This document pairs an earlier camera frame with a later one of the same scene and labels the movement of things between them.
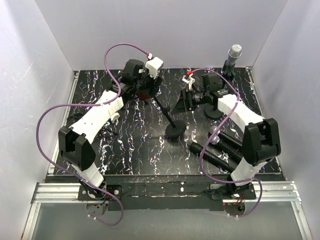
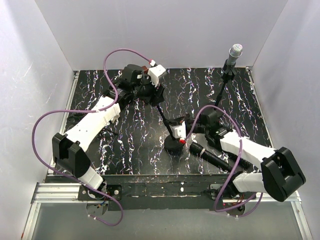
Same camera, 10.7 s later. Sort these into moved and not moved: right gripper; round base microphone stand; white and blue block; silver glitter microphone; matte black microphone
Moved: round base microphone stand; right gripper
Not moved: white and blue block; silver glitter microphone; matte black microphone
